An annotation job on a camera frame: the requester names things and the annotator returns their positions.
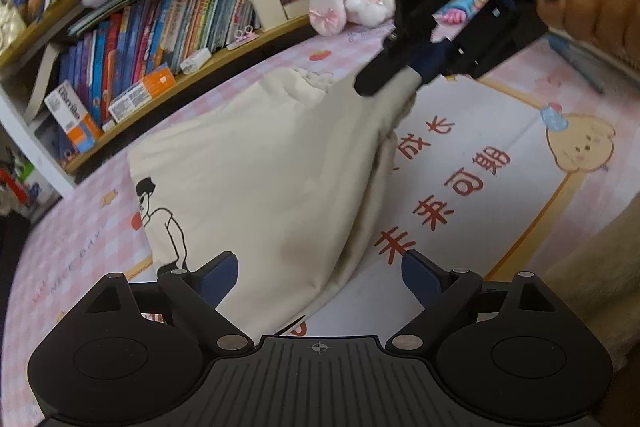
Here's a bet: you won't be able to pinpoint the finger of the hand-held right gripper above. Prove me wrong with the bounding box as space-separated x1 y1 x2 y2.
354 38 436 98
419 39 501 85

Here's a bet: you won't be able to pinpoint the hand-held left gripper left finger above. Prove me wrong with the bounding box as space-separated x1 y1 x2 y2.
82 251 251 353

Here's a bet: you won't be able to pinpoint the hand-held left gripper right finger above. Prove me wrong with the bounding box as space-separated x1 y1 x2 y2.
387 249 563 353

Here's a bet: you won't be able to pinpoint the cream printed T-shirt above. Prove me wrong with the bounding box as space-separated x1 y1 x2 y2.
127 66 431 338

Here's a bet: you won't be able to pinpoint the blue pink doll toy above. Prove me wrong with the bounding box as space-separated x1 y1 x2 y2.
434 0 483 26

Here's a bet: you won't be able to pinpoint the pink checked desk mat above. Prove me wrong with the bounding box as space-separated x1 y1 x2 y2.
0 19 640 408

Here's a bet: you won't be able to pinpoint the pink white clips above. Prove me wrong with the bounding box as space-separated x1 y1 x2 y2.
231 26 259 46

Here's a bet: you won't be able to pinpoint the blue picture books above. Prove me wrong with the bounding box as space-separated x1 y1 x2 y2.
547 32 640 94

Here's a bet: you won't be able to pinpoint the white rectangular box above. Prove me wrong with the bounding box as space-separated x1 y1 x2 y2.
179 48 213 75

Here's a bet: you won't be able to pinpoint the flat orange white box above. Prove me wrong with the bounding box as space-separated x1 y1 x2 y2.
107 63 177 124

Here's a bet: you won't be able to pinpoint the wooden bookshelf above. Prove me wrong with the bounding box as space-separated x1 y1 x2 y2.
0 0 401 202

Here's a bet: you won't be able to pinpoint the tall orange white box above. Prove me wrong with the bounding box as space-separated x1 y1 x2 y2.
44 79 104 154

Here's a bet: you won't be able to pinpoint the row of colourful books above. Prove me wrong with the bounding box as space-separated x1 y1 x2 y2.
57 0 281 132

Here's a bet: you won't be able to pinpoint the cream pearl handbag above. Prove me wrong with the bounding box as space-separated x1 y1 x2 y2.
0 2 26 55

